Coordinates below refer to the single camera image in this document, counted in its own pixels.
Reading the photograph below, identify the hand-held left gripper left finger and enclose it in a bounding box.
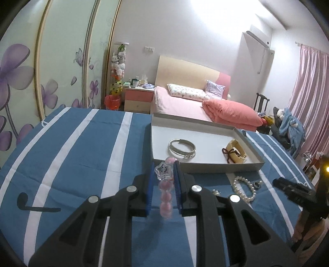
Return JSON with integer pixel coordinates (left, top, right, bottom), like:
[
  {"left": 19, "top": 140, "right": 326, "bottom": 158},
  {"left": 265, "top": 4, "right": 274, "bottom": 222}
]
[{"left": 28, "top": 162, "right": 156, "bottom": 267}]

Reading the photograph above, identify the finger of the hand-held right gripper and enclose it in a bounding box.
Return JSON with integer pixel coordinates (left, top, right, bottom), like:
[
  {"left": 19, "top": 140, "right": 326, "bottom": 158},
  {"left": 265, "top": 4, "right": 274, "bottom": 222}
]
[
  {"left": 286, "top": 189, "right": 318, "bottom": 206},
  {"left": 272, "top": 177, "right": 313, "bottom": 192}
]

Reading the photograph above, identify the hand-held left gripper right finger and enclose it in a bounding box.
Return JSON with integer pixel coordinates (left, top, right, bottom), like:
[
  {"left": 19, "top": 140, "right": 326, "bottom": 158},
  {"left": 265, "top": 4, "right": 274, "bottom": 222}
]
[{"left": 173, "top": 160, "right": 293, "bottom": 267}]

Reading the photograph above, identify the pink bead bracelet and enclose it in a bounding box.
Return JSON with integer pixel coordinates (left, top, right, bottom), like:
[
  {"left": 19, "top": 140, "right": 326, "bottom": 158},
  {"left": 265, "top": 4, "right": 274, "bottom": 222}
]
[{"left": 154, "top": 157, "right": 180, "bottom": 220}]

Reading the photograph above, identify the grey cardboard tray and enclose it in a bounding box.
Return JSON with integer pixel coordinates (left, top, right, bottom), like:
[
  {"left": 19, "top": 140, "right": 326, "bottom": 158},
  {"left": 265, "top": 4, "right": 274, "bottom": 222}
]
[{"left": 144, "top": 112, "right": 266, "bottom": 174}]

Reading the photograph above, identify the white pearl bracelet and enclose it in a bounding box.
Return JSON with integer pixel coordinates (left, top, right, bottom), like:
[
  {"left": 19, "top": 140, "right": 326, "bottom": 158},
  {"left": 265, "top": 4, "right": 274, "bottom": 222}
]
[{"left": 231, "top": 176, "right": 263, "bottom": 203}]

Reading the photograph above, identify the silver bangle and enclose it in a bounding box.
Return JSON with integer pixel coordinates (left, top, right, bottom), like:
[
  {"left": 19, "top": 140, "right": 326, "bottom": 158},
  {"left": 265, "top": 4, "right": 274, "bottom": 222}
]
[{"left": 168, "top": 139, "right": 196, "bottom": 155}]

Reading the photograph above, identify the purple bead bracelet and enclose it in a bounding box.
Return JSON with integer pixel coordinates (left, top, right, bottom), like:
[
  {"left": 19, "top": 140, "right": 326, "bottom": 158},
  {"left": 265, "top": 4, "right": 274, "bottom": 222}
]
[{"left": 221, "top": 147, "right": 246, "bottom": 163}]

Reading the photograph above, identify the gold bangle with brown bow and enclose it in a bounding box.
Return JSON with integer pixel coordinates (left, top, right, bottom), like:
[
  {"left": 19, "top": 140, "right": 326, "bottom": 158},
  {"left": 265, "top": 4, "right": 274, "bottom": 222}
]
[{"left": 226, "top": 139, "right": 248, "bottom": 163}]

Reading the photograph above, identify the person's right hand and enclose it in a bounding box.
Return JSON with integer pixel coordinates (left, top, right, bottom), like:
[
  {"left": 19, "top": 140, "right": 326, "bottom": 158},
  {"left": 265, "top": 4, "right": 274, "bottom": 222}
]
[{"left": 293, "top": 214, "right": 326, "bottom": 243}]

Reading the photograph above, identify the dark grey seat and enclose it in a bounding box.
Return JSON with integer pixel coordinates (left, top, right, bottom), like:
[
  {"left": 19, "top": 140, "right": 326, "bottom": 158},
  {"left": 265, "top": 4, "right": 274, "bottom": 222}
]
[{"left": 271, "top": 106, "right": 299, "bottom": 152}]

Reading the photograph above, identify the blue plush garment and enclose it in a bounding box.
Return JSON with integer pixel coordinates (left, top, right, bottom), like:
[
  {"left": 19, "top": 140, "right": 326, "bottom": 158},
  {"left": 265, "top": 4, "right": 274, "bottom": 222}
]
[{"left": 279, "top": 108, "right": 306, "bottom": 157}]

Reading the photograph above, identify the red yellow toy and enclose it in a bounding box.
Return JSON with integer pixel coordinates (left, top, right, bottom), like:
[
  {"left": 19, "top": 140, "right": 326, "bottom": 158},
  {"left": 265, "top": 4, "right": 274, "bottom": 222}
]
[{"left": 259, "top": 114, "right": 274, "bottom": 126}]

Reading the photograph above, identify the blue white striped tablecloth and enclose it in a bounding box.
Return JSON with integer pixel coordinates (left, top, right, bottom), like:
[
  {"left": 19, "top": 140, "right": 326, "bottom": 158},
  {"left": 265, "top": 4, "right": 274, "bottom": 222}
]
[{"left": 0, "top": 106, "right": 316, "bottom": 267}]

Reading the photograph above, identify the dark wooden chair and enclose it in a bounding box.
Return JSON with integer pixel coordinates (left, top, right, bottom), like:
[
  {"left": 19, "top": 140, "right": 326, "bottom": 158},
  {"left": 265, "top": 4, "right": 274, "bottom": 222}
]
[{"left": 253, "top": 92, "right": 270, "bottom": 113}]

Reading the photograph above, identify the pink beige nightstand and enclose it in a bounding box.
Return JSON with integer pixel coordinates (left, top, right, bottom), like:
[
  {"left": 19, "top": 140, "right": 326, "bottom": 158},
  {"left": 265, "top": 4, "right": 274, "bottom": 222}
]
[{"left": 123, "top": 86, "right": 155, "bottom": 114}]

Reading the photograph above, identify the pink duvet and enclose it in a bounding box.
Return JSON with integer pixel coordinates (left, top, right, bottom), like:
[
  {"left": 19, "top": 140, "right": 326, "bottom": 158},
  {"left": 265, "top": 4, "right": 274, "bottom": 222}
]
[{"left": 202, "top": 99, "right": 263, "bottom": 132}]

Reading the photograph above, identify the red bin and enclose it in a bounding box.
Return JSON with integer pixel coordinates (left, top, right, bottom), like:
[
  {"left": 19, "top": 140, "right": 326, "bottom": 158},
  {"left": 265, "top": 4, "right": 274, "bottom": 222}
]
[{"left": 104, "top": 95, "right": 121, "bottom": 111}]

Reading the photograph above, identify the pink curtain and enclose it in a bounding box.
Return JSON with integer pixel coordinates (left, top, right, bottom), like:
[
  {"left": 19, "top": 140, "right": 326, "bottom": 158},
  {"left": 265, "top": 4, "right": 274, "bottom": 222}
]
[{"left": 288, "top": 45, "right": 329, "bottom": 154}]

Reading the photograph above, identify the white patterned pillow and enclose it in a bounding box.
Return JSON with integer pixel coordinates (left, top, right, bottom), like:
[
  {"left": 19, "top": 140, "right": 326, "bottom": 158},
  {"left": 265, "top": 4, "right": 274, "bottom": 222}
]
[{"left": 167, "top": 83, "right": 210, "bottom": 101}]

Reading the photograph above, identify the purple floral pillow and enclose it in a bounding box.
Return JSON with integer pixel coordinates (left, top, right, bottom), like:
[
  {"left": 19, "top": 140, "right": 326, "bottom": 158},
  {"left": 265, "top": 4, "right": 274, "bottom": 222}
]
[{"left": 205, "top": 80, "right": 227, "bottom": 98}]

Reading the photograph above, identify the pink bed with beige headboard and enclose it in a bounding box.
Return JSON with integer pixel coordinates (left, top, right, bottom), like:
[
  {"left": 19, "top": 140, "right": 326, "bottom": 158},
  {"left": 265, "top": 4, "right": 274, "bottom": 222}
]
[{"left": 150, "top": 55, "right": 263, "bottom": 132}]

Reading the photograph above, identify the clear tube of plush toys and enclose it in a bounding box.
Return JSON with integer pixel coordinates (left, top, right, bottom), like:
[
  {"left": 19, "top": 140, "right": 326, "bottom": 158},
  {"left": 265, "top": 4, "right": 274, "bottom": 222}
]
[{"left": 109, "top": 42, "right": 129, "bottom": 99}]

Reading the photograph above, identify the flower print sliding wardrobe door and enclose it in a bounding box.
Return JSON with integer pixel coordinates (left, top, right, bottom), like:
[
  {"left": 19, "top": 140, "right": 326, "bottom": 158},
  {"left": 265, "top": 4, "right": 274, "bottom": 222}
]
[
  {"left": 38, "top": 0, "right": 98, "bottom": 121},
  {"left": 0, "top": 0, "right": 49, "bottom": 154},
  {"left": 85, "top": 0, "right": 121, "bottom": 109}
]

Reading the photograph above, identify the white air conditioner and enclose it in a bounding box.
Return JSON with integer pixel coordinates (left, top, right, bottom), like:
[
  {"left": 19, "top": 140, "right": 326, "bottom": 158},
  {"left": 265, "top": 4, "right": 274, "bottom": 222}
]
[{"left": 245, "top": 24, "right": 270, "bottom": 48}]

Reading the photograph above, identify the metal wire rack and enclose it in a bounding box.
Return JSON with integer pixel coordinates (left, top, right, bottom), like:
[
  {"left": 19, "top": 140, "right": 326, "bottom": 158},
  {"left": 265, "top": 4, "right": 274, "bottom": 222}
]
[{"left": 301, "top": 151, "right": 324, "bottom": 165}]

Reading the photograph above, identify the air conditioner cable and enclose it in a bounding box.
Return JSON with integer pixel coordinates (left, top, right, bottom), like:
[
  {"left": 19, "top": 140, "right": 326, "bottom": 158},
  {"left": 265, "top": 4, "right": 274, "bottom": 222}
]
[{"left": 257, "top": 47, "right": 274, "bottom": 75}]

